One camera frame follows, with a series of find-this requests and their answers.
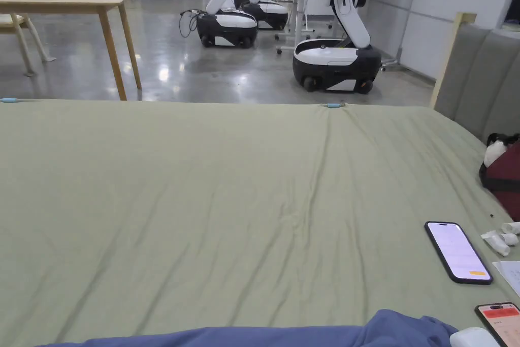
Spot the white desk on casters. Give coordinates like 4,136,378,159
274,0,338,55

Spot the smartphone with red screen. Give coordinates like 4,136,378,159
474,302,520,347

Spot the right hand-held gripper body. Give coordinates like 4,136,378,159
449,327,501,347

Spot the light wooden chair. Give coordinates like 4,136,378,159
0,0,55,77

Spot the white paper sheet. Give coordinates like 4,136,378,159
492,260,520,299

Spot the dark red bag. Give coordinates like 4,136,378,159
478,133,520,223

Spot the blue garment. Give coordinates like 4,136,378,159
38,308,460,347

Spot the grey padded headboard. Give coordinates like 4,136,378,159
430,12,520,144

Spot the bed with pale green sheet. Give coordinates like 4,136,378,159
0,98,520,347

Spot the smartphone with white screen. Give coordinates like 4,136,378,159
424,220,494,285

